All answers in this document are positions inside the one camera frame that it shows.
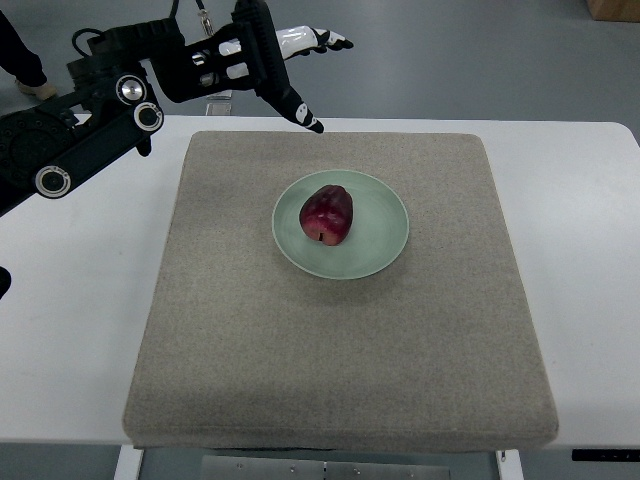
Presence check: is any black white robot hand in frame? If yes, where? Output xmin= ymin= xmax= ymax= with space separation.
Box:
xmin=232 ymin=1 xmax=354 ymax=134

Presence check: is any red apple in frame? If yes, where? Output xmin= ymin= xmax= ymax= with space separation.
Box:
xmin=299 ymin=185 xmax=354 ymax=246

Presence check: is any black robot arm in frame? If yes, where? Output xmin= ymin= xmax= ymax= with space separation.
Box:
xmin=1 ymin=12 xmax=251 ymax=214

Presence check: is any lower floor socket plate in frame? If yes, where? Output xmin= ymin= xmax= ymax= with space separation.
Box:
xmin=205 ymin=101 xmax=232 ymax=116

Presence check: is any light green plate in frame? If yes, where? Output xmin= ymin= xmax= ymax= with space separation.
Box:
xmin=272 ymin=170 xmax=409 ymax=280

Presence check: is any person in dark trousers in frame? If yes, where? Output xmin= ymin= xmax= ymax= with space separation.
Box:
xmin=1 ymin=13 xmax=57 ymax=101

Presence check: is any beige fabric cushion mat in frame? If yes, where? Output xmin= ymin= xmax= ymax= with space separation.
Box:
xmin=123 ymin=131 xmax=559 ymax=453

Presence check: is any cardboard box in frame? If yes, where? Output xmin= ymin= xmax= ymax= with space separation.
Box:
xmin=587 ymin=0 xmax=640 ymax=23

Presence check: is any black table control panel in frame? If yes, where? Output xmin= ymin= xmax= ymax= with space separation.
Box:
xmin=571 ymin=449 xmax=640 ymax=463

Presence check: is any metal bracket under table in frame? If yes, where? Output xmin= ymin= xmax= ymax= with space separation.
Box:
xmin=200 ymin=455 xmax=451 ymax=480

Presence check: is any white table leg frame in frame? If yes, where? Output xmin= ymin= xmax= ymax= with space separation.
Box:
xmin=113 ymin=445 xmax=144 ymax=480

